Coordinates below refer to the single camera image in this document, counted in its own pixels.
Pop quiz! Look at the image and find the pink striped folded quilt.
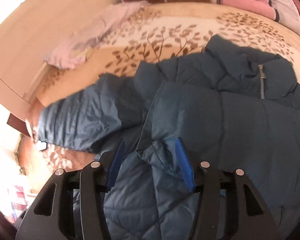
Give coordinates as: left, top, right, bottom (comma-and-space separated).
222, 0, 300, 36

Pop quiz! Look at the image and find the white floral folded cloth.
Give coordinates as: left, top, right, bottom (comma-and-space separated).
44, 1, 148, 69

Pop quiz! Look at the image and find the leaf-patterned beige bedspread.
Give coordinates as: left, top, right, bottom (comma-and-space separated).
26, 3, 300, 177

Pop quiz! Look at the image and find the pink plaid clothing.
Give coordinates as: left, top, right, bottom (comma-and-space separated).
8, 185, 37, 222

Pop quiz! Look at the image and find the dark teal quilted jacket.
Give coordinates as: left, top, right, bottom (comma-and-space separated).
37, 35, 300, 239

